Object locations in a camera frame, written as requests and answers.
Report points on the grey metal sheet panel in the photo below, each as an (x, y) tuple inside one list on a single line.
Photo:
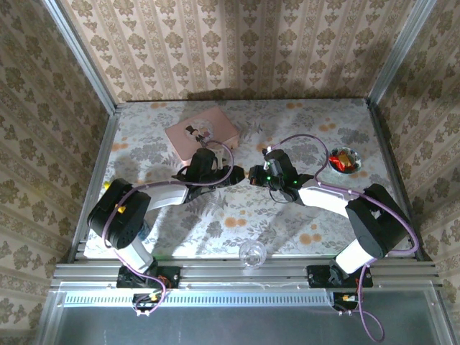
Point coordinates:
[(233, 325)]

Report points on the pink box with cartoon couple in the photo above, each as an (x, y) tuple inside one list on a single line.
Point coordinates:
[(201, 125)]

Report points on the aluminium cross rail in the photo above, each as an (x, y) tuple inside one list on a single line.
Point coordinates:
[(233, 275)]

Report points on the glass candy bowl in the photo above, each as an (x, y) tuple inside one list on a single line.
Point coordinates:
[(345, 160)]

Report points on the red wrapped candy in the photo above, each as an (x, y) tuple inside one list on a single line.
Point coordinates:
[(336, 161)]

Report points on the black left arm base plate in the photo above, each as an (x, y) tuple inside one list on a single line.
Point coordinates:
[(169, 276)]

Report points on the aluminium upright post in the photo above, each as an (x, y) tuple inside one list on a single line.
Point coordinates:
[(399, 54), (82, 57)]

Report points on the gold wrapped candy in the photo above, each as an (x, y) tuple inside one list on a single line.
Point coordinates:
[(345, 157)]

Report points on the clear glass cup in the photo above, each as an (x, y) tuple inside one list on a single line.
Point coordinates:
[(252, 253)]

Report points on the aluminium side rail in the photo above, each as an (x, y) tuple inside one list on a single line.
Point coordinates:
[(395, 172), (97, 172)]

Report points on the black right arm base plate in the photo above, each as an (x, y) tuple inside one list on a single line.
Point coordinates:
[(318, 276)]

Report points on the black connector box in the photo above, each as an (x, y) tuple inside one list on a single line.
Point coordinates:
[(143, 301), (345, 301)]

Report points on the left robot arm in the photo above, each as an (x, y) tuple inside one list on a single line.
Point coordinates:
[(118, 219)]

